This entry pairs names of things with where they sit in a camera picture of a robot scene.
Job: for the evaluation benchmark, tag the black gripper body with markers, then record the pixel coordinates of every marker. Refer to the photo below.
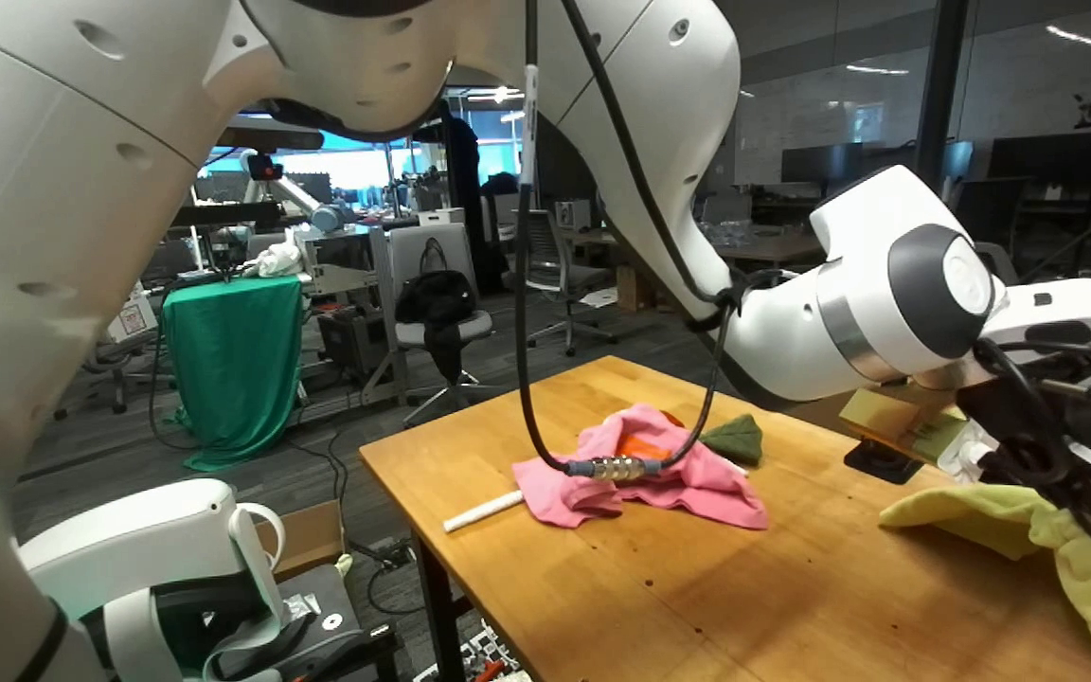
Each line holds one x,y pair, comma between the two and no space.
1011,429

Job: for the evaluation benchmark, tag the light yellow cloth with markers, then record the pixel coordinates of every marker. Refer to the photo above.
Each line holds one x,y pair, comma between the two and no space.
962,513

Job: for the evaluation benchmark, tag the red radish plush toy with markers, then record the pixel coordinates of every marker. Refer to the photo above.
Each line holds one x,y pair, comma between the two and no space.
737,442

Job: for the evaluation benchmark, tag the magenta pink cloth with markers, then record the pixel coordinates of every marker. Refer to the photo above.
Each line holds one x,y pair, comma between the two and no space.
721,495

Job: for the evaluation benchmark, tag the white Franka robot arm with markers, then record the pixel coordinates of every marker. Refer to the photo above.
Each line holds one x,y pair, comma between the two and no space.
67,191

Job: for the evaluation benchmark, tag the wide black computer monitor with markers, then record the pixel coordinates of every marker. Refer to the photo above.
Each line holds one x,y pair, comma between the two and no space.
1062,162

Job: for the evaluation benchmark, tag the white flexible tube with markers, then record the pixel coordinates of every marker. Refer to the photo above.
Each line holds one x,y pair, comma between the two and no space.
482,508

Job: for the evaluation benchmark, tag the black office chair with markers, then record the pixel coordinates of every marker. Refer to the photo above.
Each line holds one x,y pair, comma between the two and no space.
437,316

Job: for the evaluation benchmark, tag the black table leg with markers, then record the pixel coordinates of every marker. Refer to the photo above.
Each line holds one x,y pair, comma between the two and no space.
440,619

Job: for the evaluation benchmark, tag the black box with sticker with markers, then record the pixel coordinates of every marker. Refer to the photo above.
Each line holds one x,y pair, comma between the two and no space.
360,646

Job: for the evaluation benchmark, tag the small brown box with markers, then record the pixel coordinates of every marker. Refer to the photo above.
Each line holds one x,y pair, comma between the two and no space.
313,535

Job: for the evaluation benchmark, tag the white crumpled object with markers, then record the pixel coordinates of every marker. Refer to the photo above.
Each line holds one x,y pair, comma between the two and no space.
271,259

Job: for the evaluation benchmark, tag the green draped cloth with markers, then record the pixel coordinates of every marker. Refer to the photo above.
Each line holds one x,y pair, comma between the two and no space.
235,365

